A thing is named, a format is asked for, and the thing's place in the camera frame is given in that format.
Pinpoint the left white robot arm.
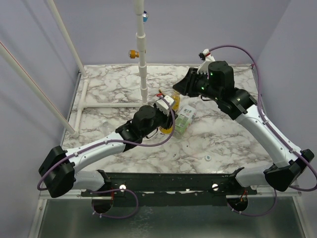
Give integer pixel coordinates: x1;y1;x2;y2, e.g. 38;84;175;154
37;103;175;198

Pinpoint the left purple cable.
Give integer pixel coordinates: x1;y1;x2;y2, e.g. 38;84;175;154
37;95;176;219

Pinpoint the blue cap on pipe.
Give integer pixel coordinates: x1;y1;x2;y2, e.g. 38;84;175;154
143;11;149;23

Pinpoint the yellow drink bottle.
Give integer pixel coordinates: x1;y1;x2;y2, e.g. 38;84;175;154
159;90;180;134

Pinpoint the green label bottle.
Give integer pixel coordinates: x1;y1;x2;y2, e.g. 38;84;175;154
173;103;197;139

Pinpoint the clear plastic bottle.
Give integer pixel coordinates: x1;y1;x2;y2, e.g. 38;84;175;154
101;120;120;142

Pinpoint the white pvc pipe frame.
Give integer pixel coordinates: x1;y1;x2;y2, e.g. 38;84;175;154
48;0;148;138

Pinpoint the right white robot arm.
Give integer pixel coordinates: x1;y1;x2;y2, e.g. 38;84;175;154
172;61;314;194

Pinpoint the yellow cap on pipe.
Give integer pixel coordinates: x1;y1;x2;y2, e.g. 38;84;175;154
128;50;140;59

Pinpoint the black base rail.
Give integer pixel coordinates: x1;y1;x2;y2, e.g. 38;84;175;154
81;173;257;207

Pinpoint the purple cable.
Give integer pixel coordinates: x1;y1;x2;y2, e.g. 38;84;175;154
209;44;317;216
37;95;176;219

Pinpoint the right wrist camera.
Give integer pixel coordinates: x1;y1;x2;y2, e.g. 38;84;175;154
197;49;215;74

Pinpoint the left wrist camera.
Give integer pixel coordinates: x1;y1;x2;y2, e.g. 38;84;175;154
155;95;175;116

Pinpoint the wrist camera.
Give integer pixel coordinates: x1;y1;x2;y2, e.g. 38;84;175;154
155;95;175;116
197;49;215;74

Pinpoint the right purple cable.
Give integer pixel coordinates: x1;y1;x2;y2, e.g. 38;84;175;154
209;44;317;216

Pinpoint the left diagonal white pipe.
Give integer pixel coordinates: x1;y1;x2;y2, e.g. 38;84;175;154
0;42;79;138

